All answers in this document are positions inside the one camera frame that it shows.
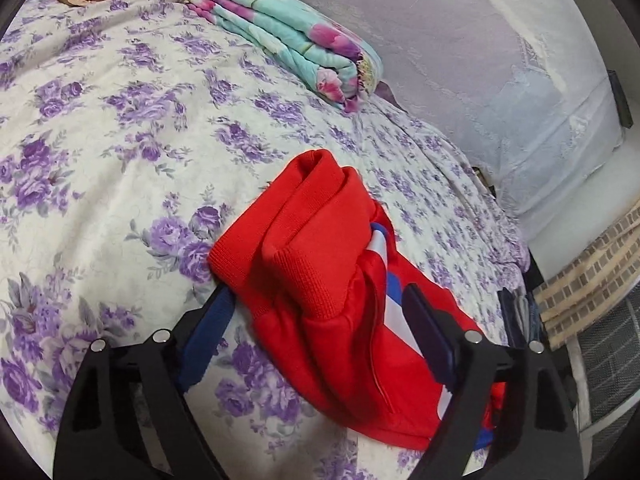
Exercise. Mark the white lace curtain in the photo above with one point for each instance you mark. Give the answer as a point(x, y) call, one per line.
point(475, 60)

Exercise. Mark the dark navy garment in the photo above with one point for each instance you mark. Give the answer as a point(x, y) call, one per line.
point(507, 310)

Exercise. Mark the dark wall object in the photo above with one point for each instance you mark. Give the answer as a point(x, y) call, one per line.
point(622, 100)

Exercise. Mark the purple floral bedsheet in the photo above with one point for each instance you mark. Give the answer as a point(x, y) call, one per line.
point(125, 160)

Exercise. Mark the folded teal pink floral quilt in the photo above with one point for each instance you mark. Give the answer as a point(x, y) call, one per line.
point(300, 50)

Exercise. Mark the blue jeans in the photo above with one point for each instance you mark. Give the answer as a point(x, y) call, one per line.
point(532, 315)

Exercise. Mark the white grid panel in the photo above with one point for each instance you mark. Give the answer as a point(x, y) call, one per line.
point(610, 350)

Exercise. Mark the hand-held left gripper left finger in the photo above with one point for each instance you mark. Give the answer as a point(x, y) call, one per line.
point(205, 345)

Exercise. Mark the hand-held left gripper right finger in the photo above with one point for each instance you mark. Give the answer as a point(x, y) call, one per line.
point(430, 330)

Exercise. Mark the red sweatshirt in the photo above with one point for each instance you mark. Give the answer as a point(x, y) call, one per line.
point(320, 280)

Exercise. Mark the beige checkered cloth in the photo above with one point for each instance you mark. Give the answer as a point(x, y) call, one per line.
point(590, 270)

